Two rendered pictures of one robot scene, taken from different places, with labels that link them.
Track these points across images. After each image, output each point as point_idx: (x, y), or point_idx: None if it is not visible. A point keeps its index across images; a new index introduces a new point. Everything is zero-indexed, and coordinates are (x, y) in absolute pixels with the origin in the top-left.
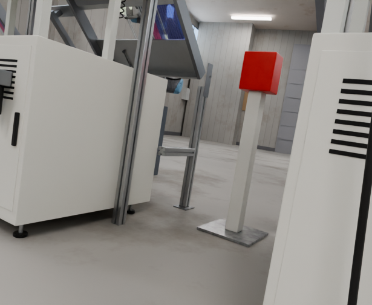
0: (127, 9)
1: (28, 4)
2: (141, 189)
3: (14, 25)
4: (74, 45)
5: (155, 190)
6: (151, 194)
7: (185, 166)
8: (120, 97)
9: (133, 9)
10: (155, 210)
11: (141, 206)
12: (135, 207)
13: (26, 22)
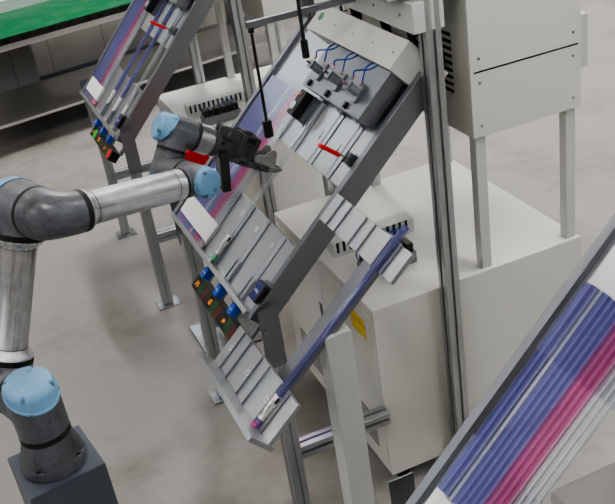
0: (271, 155)
1: (452, 192)
2: None
3: (474, 217)
4: (317, 321)
5: (208, 465)
6: (233, 443)
7: (218, 343)
8: None
9: (266, 152)
10: None
11: (292, 391)
12: (304, 388)
13: (454, 223)
